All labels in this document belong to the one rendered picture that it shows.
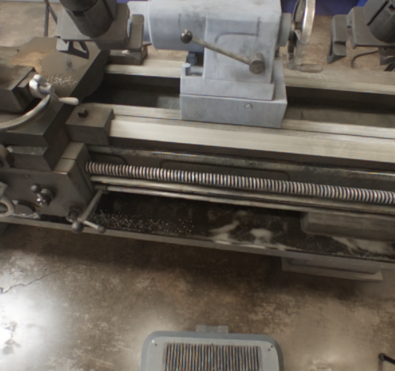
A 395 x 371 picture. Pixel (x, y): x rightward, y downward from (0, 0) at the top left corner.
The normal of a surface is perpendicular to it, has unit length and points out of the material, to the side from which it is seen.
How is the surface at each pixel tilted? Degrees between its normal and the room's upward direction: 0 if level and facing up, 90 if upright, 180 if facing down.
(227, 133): 36
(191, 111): 90
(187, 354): 0
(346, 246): 0
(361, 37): 30
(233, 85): 62
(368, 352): 0
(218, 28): 82
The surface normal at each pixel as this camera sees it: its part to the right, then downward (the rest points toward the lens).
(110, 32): -0.02, -0.16
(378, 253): 0.00, -0.63
